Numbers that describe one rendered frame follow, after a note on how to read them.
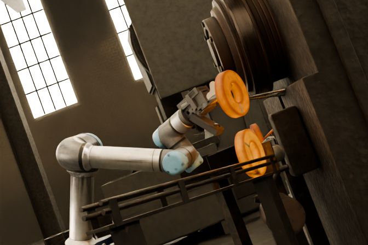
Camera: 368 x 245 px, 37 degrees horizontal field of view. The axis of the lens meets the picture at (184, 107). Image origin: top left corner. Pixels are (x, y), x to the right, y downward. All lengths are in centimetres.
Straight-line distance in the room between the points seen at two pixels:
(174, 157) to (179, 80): 310
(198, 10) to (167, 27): 33
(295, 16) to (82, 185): 95
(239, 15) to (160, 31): 287
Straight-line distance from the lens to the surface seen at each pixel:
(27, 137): 896
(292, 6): 181
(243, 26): 203
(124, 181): 457
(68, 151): 188
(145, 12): 492
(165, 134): 188
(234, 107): 171
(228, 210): 265
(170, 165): 174
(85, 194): 204
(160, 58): 483
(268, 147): 182
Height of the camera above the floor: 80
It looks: 4 degrees up
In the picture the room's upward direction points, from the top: 21 degrees counter-clockwise
